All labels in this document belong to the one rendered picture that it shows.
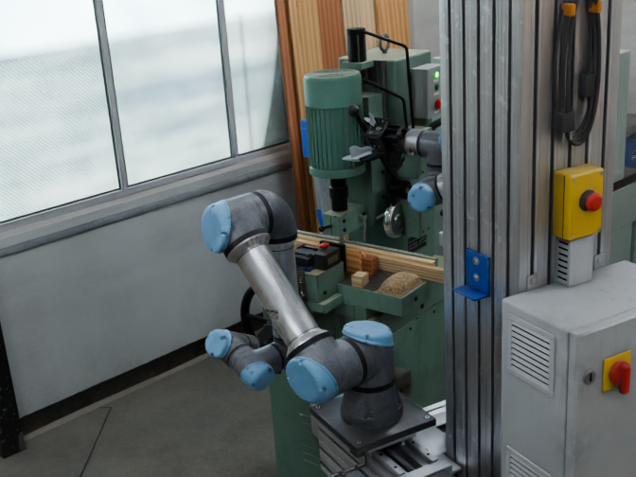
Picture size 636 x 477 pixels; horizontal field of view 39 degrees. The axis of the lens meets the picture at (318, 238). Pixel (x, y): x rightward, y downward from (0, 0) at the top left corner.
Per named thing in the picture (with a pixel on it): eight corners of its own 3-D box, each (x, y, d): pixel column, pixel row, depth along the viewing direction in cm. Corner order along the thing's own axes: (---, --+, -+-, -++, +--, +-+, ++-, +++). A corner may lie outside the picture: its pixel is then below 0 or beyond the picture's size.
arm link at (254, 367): (289, 360, 228) (262, 334, 234) (253, 375, 221) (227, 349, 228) (284, 381, 233) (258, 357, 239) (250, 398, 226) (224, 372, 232)
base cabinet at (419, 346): (276, 499, 322) (260, 318, 298) (367, 424, 365) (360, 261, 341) (381, 543, 296) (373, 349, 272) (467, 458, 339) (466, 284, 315)
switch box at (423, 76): (412, 117, 290) (411, 68, 285) (428, 112, 298) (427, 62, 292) (429, 119, 287) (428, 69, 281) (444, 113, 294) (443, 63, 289)
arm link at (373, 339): (405, 375, 213) (403, 323, 209) (364, 396, 205) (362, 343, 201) (370, 359, 222) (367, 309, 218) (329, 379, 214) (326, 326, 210)
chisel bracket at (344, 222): (323, 238, 287) (321, 213, 284) (348, 225, 297) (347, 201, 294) (342, 242, 282) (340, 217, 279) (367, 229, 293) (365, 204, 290)
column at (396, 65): (347, 264, 315) (336, 57, 290) (382, 244, 331) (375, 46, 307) (402, 276, 301) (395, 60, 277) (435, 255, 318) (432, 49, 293)
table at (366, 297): (227, 289, 290) (225, 272, 288) (287, 258, 313) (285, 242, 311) (384, 329, 255) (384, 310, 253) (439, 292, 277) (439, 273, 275)
